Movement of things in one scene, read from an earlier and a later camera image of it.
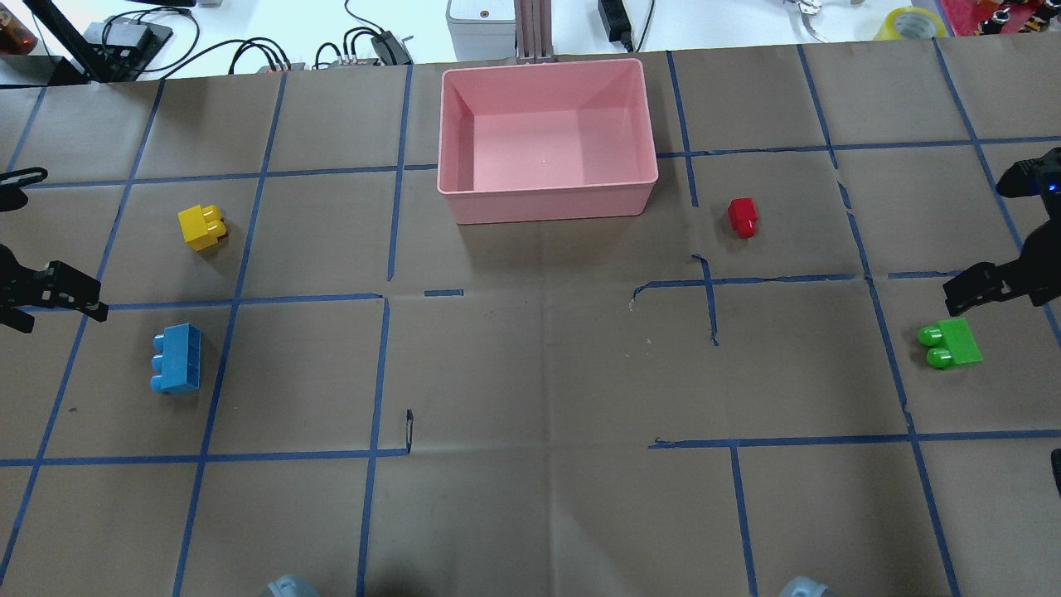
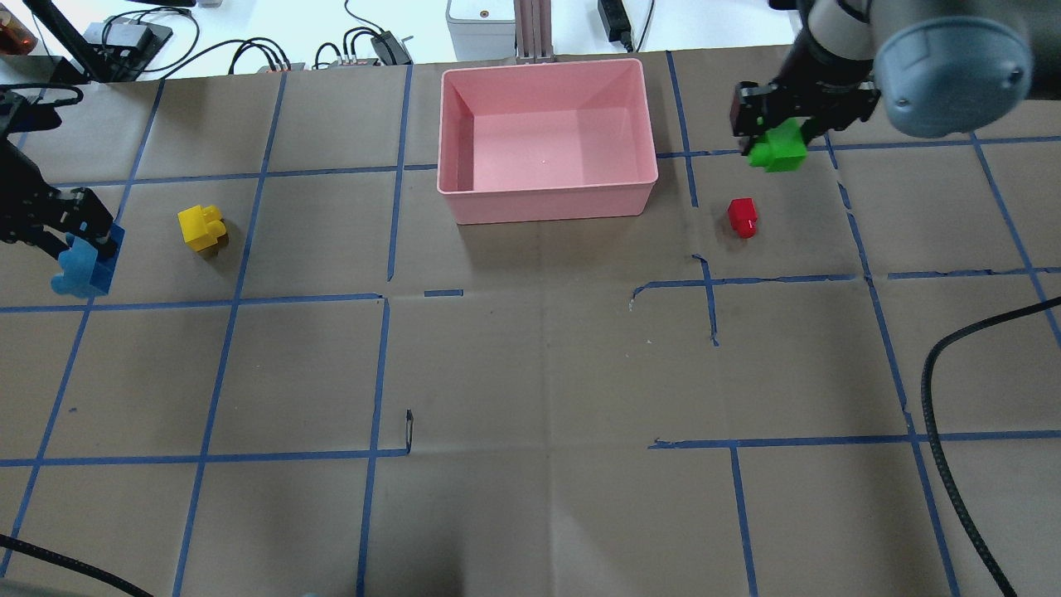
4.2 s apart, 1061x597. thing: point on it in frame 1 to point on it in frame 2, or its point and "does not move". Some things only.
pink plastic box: [546, 142] does not move
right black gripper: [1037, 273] to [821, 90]
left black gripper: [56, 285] to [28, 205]
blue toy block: [177, 360] to [84, 274]
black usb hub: [390, 50] does not move
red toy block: [743, 215] does not move
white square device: [482, 29] does not move
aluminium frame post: [534, 31] does not move
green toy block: [951, 342] to [782, 150]
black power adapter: [616, 21] does not move
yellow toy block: [201, 225] does not move
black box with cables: [128, 41] does not move
